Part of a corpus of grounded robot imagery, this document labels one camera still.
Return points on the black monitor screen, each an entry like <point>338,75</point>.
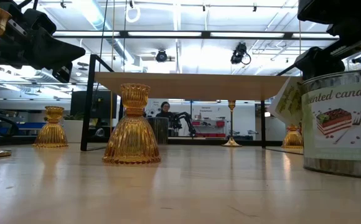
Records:
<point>102,104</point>

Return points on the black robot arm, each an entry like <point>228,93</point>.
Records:
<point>185,119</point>

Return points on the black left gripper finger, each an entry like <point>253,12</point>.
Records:
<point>56,53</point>

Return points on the black aluminium rig frame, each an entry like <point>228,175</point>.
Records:
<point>205,34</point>

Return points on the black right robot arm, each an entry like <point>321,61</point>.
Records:
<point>339,11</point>

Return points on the small plant in white pot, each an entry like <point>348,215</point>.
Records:
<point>72,132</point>

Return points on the wooden shelf riser black frame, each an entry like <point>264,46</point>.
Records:
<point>193,87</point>

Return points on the black overhead camera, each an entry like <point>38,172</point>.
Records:
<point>161,56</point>
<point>239,53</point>

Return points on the person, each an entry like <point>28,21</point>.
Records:
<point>165,109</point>

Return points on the amber ribbed glass candle holder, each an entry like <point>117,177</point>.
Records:
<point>132,137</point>
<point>51,133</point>
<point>291,138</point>

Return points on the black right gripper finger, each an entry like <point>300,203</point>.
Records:
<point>319,63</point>

